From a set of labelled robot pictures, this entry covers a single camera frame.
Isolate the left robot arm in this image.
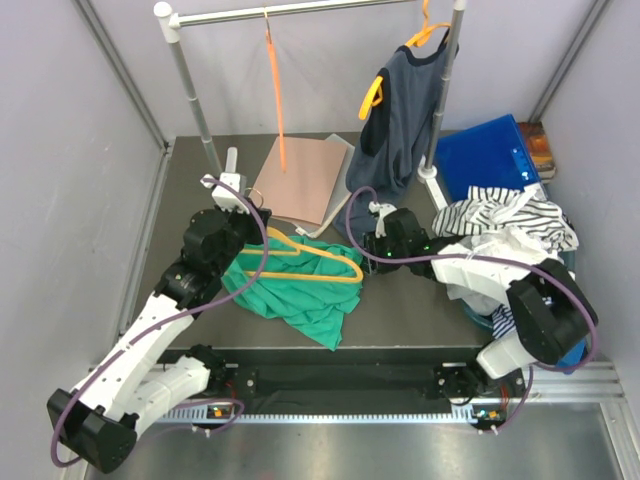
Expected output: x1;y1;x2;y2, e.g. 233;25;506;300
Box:
46;207;271;473

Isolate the aluminium frame rail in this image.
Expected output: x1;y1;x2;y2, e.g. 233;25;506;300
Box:
72;0;173;340

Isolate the blue cloth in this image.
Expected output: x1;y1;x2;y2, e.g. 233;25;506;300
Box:
556;339;588;375

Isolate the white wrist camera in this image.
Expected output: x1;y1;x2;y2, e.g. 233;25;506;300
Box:
200;172;249;214
368;201;397;238

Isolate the green tank top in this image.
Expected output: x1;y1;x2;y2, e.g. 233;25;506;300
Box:
221;237;365;351

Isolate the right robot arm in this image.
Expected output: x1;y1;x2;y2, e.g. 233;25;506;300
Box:
363;202;598;396

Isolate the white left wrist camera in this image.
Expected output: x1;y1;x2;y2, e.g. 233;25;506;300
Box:
200;172;249;214

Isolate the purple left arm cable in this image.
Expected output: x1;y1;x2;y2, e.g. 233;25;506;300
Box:
51;175;271;469

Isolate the blue plastic binder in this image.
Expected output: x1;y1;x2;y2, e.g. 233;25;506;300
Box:
435;114;540;201

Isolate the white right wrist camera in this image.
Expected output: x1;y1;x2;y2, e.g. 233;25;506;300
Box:
368;201;397;238

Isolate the pink paper folder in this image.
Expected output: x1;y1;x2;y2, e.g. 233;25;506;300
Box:
249;137;347;225

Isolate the orange hanger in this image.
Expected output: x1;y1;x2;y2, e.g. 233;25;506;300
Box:
263;8;287;173

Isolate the yellow-tan hanger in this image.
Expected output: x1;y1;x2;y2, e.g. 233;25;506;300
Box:
240;226;364;284

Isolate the orange-yellow hanger holding navy top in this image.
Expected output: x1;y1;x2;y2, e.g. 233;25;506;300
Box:
358;0;464;120

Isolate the navy blue tank top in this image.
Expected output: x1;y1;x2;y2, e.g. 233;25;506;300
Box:
333;43;461;241

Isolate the silver garment rack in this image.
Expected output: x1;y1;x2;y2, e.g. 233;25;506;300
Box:
153;1;467;210

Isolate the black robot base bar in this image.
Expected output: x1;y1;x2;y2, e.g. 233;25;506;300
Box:
199;347;492;414

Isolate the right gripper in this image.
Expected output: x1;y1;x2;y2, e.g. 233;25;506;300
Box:
361;228;410;275

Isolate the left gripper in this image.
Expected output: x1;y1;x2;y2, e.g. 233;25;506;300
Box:
212;197;271;275

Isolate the striped white laundry pile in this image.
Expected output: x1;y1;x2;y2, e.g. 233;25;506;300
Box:
431;185;580;341

